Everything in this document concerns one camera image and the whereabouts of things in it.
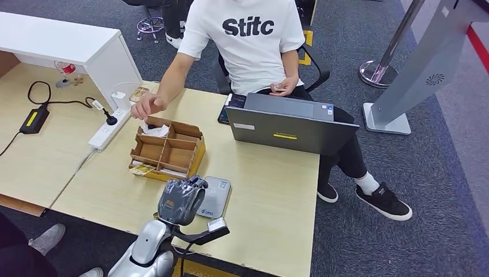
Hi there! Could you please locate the grey card reader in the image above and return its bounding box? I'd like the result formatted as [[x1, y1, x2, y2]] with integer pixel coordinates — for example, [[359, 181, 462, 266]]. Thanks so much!
[[195, 176, 232, 220]]

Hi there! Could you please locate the black sneaker white sole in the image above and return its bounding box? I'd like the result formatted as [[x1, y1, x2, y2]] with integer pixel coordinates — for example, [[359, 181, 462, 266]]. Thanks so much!
[[317, 183, 339, 204], [355, 182, 413, 222]]

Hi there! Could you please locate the white power strip cord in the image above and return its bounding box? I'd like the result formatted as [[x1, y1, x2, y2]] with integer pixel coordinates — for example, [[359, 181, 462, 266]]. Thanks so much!
[[70, 151, 95, 177]]

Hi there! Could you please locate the person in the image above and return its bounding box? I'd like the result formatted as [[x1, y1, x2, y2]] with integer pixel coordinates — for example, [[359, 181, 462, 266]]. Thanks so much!
[[0, 212, 104, 277], [130, 0, 413, 222], [122, 0, 195, 50]]

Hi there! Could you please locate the grey shoe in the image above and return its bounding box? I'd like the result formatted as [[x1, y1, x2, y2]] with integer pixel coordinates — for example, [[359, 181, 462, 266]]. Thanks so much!
[[28, 223, 66, 257]]

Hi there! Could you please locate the grey laptop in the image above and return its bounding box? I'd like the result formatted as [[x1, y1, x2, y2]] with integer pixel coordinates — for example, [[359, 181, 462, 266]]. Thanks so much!
[[225, 92, 360, 157]]

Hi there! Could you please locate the chrome stanchion pole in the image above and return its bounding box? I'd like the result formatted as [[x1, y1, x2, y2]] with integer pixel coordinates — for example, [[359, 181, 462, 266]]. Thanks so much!
[[358, 0, 426, 89]]

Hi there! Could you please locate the black office chair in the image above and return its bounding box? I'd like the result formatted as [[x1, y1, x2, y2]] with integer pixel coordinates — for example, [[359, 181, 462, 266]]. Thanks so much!
[[211, 42, 331, 96]]

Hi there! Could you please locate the stack of cards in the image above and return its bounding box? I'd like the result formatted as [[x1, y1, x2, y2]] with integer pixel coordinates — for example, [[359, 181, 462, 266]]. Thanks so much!
[[130, 87, 150, 103]]

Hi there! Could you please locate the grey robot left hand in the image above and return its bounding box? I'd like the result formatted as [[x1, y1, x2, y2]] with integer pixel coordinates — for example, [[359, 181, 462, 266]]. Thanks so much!
[[157, 175, 209, 227]]

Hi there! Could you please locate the chrome stool base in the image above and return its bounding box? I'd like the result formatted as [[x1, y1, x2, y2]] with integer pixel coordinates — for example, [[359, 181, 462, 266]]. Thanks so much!
[[136, 5, 165, 44]]

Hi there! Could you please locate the white charger plug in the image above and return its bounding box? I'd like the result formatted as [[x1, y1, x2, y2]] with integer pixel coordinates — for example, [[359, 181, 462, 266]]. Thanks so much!
[[111, 91, 131, 111]]

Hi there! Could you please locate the clear bottle red label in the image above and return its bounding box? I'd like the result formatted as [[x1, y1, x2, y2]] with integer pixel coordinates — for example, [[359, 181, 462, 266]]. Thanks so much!
[[54, 61, 76, 76]]

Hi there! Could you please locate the thin black adapter cable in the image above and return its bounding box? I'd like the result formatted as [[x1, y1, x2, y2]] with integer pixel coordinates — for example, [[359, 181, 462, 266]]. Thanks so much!
[[0, 132, 22, 158]]

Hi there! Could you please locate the white power strip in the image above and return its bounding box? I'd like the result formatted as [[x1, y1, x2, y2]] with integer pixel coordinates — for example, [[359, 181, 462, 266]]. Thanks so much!
[[88, 107, 133, 153]]

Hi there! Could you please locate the black smartphone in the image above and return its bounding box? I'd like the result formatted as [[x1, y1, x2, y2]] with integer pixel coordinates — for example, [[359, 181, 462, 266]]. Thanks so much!
[[217, 93, 247, 125]]

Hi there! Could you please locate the person's left hand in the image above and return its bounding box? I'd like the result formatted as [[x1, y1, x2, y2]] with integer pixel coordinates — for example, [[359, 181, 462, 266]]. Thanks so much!
[[269, 76, 299, 97]]

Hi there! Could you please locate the black power adapter yellow label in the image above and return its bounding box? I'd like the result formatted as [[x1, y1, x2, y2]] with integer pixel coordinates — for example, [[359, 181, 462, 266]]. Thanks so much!
[[19, 106, 50, 134]]

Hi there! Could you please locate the white crumpled tissue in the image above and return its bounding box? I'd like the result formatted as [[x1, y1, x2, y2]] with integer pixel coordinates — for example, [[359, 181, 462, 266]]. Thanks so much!
[[142, 123, 170, 137]]

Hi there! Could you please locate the black power cord with plug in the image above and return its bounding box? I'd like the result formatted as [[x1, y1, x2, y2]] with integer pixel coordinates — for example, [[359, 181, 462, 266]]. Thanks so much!
[[27, 81, 118, 126]]

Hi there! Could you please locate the white desk shelf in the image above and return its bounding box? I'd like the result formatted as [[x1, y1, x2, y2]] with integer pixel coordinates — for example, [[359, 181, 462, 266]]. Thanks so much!
[[0, 11, 144, 111]]

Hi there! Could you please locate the grey kiosk stand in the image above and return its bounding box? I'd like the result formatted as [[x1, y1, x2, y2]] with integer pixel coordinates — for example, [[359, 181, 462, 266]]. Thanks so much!
[[362, 0, 489, 136]]

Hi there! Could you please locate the person's right hand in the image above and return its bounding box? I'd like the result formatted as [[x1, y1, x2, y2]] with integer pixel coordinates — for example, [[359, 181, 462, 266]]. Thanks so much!
[[130, 93, 167, 121]]

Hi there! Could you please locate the cardboard compartment box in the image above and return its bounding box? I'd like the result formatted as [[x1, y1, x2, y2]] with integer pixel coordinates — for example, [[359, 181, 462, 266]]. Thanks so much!
[[127, 115, 206, 183]]

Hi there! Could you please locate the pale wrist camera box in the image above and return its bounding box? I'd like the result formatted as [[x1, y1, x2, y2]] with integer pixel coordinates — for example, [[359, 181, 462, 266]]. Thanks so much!
[[206, 217, 231, 239]]

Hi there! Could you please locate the yellow printed key card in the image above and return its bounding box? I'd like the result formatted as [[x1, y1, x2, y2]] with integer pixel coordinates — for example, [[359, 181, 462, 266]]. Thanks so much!
[[129, 163, 157, 177]]

